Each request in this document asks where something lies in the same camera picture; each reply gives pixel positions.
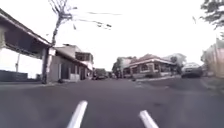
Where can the white car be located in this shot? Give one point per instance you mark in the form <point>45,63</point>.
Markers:
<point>191,70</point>

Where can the yellowish fence wall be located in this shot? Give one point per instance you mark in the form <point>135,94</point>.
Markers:
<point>216,61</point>

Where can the grey asphalt road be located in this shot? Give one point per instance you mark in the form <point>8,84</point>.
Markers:
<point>110,96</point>

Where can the robot's own part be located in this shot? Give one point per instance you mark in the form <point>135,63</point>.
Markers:
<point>77,115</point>
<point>147,120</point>

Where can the utility pole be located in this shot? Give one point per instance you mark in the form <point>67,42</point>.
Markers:
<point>53,36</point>

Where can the dark vehicle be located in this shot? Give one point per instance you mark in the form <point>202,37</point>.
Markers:
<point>99,73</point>

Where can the grey low building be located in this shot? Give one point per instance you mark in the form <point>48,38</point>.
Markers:
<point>65,68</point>

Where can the pale multi-storey building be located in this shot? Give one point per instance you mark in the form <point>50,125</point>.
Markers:
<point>83,56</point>

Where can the low building with white wall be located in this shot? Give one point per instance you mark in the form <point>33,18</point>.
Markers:
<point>20,60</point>

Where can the red-roofed building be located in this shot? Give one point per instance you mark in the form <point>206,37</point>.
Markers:
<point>148,65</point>

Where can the tree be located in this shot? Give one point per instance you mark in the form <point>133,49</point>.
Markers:
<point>213,11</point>

